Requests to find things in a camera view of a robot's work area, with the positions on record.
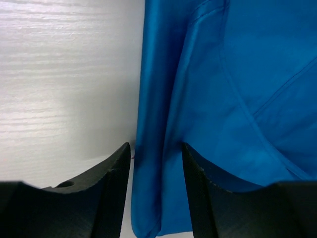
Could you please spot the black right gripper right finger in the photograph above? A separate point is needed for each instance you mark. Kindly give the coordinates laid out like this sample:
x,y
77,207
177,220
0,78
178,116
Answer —
x,y
224,206

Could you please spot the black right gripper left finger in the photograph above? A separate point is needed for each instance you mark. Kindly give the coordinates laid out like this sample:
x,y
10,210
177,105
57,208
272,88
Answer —
x,y
89,205

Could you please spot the blue cloth napkin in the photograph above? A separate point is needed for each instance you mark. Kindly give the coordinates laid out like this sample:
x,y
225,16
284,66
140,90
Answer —
x,y
237,80

